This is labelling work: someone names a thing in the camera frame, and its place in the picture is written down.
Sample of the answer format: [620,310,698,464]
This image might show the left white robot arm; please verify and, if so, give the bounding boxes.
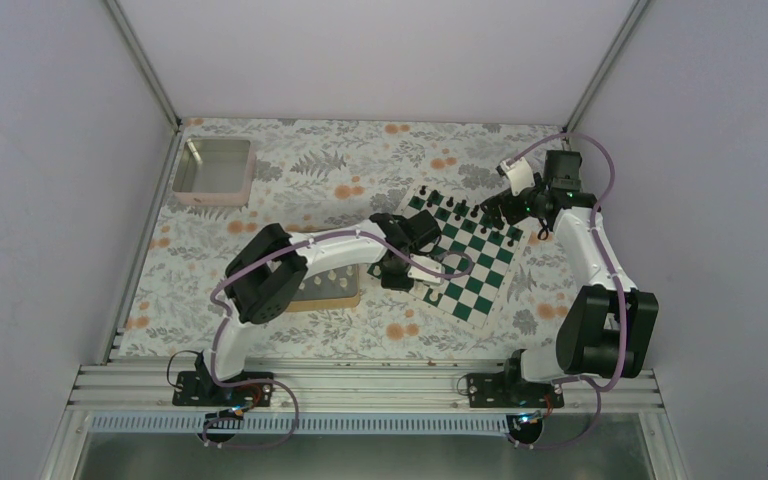
[198,212,447,405]

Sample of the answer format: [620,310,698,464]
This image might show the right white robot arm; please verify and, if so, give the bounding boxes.
[480,150,659,407]

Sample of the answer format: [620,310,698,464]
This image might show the green white chess board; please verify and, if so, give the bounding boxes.
[396,183,524,330]

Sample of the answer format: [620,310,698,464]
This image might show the yellow rimmed metal tray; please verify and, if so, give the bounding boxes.
[286,265,361,312]

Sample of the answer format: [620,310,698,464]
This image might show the floral table cloth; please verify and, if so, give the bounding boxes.
[115,118,577,360]

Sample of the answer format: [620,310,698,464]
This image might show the pink rimmed metal tray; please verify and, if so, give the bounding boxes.
[171,137,257,207]

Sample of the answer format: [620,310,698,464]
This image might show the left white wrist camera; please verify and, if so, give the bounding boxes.
[407,255,444,285]

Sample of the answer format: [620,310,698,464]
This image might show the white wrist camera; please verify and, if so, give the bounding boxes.
[407,255,444,285]
[496,158,535,196]

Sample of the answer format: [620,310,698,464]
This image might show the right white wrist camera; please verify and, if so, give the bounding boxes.
[496,158,535,196]

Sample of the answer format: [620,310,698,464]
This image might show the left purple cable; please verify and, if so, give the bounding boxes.
[208,228,477,450]

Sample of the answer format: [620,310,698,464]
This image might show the purple cable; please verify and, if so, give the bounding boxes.
[208,228,477,450]
[503,132,629,452]

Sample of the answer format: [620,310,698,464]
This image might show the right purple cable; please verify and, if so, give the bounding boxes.
[503,132,629,452]

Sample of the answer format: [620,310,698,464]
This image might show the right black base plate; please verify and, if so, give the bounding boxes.
[465,372,565,409]

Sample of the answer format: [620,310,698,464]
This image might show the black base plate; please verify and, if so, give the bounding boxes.
[171,371,272,408]
[465,372,565,409]

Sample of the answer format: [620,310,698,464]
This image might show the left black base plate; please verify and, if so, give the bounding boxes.
[171,371,272,408]

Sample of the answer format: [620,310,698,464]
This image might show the aluminium mounting rail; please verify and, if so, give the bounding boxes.
[65,360,665,415]

